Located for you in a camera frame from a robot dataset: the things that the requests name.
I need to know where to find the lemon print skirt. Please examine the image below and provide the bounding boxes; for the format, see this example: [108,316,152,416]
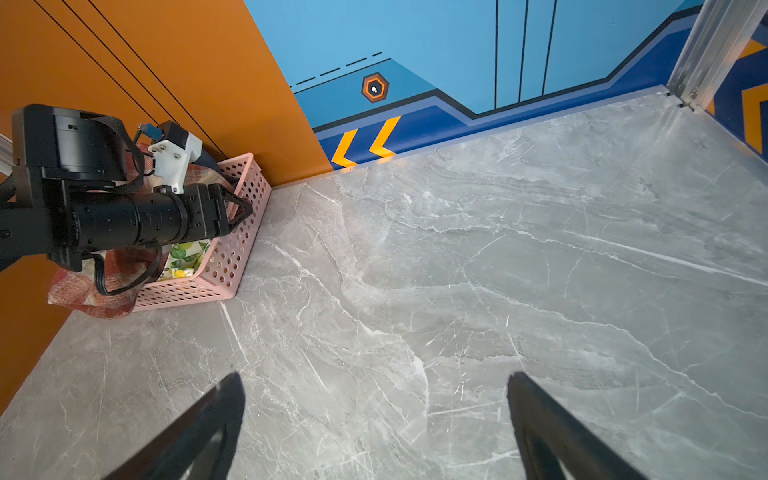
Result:
[158,240,212,281]

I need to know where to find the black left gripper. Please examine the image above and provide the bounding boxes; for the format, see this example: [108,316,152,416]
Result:
[181,183,253,239]

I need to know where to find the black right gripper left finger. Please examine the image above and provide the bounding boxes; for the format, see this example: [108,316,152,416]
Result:
[107,372,245,479]

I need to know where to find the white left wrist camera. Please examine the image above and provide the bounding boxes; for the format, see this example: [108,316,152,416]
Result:
[138,120,203,195]

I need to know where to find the aluminium right corner post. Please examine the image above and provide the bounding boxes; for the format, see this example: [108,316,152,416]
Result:
[667,0,767,111]

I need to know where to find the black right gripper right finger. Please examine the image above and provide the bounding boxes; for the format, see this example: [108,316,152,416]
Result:
[507,372,645,479]

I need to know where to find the pink perforated plastic basket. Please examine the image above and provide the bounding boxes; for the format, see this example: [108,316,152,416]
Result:
[135,153,272,311]

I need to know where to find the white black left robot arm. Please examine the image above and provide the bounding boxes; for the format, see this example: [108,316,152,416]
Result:
[1,104,254,296]

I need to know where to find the red plaid skirt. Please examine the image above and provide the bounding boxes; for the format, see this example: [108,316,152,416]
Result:
[47,141,236,320]

